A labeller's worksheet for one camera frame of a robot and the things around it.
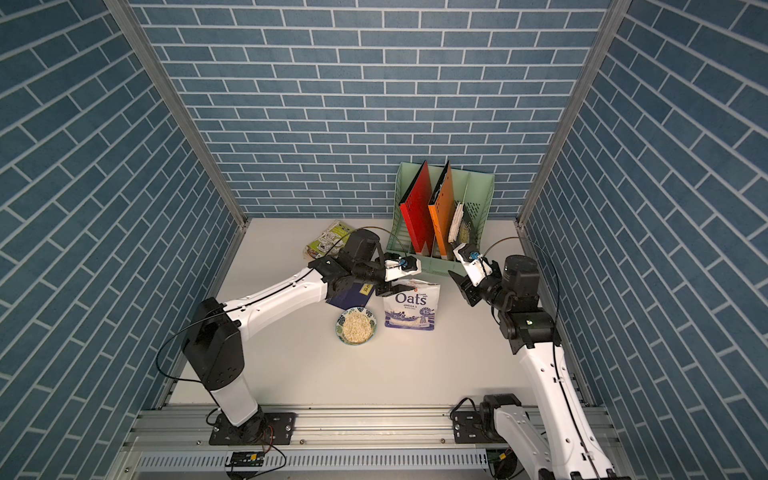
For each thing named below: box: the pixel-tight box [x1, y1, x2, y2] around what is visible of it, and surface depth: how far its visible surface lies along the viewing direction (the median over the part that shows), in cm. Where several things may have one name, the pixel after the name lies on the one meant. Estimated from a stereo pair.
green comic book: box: [306, 220, 356, 259], surface depth 111 cm
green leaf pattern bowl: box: [335, 307, 377, 346], surface depth 90 cm
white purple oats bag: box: [382, 279, 441, 331], surface depth 84 cm
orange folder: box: [428, 160, 455, 259], surface depth 93 cm
